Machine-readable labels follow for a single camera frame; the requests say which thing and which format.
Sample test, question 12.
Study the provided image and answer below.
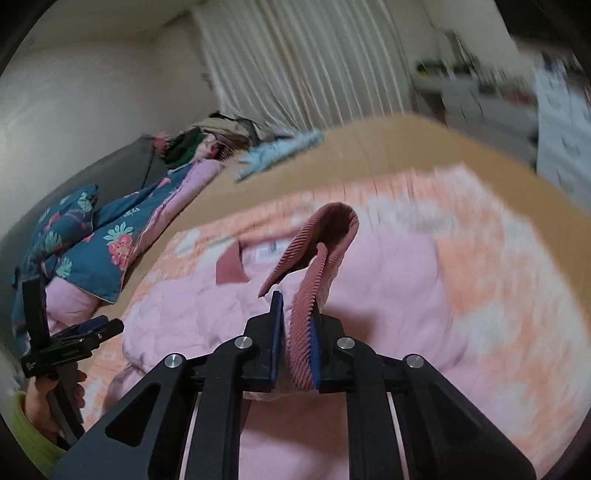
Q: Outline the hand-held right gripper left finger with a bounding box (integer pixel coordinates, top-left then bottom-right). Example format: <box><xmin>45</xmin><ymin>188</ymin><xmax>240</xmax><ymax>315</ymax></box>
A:
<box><xmin>51</xmin><ymin>291</ymin><xmax>284</xmax><ymax>480</ymax></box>

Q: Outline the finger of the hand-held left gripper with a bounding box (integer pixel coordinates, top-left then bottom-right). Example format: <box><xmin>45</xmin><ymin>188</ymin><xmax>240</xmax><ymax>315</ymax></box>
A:
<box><xmin>91</xmin><ymin>318</ymin><xmax>126</xmax><ymax>347</ymax></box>
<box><xmin>52</xmin><ymin>317</ymin><xmax>110</xmax><ymax>341</ymax></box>

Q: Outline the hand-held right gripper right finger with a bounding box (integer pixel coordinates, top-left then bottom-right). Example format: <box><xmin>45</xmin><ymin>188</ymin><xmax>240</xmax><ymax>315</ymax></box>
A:
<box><xmin>310</xmin><ymin>318</ymin><xmax>537</xmax><ymax>480</ymax></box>

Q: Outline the pink quilted jacket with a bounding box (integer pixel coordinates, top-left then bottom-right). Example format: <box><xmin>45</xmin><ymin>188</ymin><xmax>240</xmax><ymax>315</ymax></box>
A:
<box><xmin>108</xmin><ymin>202</ymin><xmax>462</xmax><ymax>480</ymax></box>

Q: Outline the person's left forearm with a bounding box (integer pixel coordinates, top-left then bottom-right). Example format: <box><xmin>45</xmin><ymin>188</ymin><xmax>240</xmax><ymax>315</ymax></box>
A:
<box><xmin>8</xmin><ymin>390</ymin><xmax>68</xmax><ymax>467</ymax></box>

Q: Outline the pile of clothes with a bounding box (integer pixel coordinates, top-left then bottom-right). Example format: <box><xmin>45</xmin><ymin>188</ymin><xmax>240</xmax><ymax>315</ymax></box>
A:
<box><xmin>154</xmin><ymin>111</ymin><xmax>278</xmax><ymax>169</ymax></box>

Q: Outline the person's left hand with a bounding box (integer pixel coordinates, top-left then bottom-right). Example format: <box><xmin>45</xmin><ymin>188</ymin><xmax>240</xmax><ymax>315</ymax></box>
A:
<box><xmin>24</xmin><ymin>370</ymin><xmax>88</xmax><ymax>445</ymax></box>

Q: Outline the blue floral quilt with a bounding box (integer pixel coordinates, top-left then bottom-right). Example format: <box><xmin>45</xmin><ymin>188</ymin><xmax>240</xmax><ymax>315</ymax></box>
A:
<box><xmin>11</xmin><ymin>159</ymin><xmax>222</xmax><ymax>352</ymax></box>

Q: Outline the light blue garment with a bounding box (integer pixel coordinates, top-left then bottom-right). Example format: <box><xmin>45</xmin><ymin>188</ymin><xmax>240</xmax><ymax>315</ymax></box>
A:
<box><xmin>235</xmin><ymin>129</ymin><xmax>324</xmax><ymax>182</ymax></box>

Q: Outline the orange checked blanket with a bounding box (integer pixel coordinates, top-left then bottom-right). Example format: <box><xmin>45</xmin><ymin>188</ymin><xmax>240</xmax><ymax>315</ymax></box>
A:
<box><xmin>83</xmin><ymin>164</ymin><xmax>591</xmax><ymax>472</ymax></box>

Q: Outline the bed with tan sheet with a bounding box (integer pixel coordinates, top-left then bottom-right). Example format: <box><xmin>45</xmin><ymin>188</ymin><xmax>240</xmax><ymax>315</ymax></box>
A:
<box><xmin>124</xmin><ymin>113</ymin><xmax>573</xmax><ymax>296</ymax></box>

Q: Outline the white curtain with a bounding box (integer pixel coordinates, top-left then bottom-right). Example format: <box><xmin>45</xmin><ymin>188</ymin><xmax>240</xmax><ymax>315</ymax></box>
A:
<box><xmin>191</xmin><ymin>0</ymin><xmax>416</xmax><ymax>134</ymax></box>

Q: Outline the grey cluttered desk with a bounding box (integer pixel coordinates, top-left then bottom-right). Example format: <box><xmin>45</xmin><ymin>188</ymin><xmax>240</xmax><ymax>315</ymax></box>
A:
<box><xmin>413</xmin><ymin>28</ymin><xmax>541</xmax><ymax>134</ymax></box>

